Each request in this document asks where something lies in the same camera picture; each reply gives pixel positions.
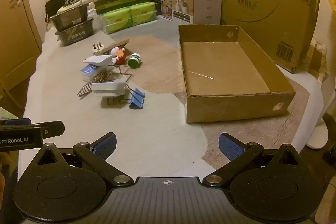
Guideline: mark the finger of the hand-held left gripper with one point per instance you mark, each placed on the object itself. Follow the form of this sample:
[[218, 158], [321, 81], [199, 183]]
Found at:
[[17, 121], [53, 129]]

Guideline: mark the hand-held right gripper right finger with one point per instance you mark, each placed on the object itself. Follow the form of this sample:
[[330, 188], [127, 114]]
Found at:
[[229, 146]]

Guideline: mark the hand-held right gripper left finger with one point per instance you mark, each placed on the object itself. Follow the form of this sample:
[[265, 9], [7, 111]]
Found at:
[[105, 145]]

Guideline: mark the blue playing card pack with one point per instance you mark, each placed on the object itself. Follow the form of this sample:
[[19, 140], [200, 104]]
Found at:
[[88, 72]]

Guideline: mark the shallow cardboard box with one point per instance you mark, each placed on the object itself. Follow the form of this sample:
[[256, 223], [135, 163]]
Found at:
[[223, 69]]

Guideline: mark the white remote control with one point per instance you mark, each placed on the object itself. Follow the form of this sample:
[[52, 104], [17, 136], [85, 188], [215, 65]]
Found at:
[[98, 60]]

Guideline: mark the red white cartoon figurine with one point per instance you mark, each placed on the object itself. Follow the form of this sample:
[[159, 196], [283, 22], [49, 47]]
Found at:
[[119, 56]]

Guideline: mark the white plug adapter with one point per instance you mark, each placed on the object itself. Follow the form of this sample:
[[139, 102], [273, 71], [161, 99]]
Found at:
[[96, 48]]

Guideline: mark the gold panel device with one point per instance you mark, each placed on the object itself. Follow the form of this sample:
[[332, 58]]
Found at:
[[116, 46]]

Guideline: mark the blue binder clip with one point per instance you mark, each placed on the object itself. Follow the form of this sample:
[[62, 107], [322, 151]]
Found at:
[[139, 93], [137, 103]]

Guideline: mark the white charger block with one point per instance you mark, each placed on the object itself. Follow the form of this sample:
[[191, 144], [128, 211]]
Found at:
[[109, 88]]

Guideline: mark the wooden door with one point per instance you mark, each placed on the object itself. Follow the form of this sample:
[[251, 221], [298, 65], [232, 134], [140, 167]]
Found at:
[[15, 35]]

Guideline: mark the green white striped cylinder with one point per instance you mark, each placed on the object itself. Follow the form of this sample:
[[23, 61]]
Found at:
[[134, 60]]

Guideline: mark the beige woven object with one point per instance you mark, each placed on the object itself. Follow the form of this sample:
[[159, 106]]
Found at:
[[319, 61]]

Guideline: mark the black bag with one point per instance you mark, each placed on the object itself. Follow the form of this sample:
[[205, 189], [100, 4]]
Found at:
[[56, 2]]

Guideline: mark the green tissue pack bundle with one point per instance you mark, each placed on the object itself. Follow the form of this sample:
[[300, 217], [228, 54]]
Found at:
[[126, 18]]

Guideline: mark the large brown cardboard box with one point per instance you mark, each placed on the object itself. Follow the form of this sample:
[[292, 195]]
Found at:
[[262, 8]]

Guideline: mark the white product box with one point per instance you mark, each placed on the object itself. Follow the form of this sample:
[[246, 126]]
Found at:
[[204, 6]]

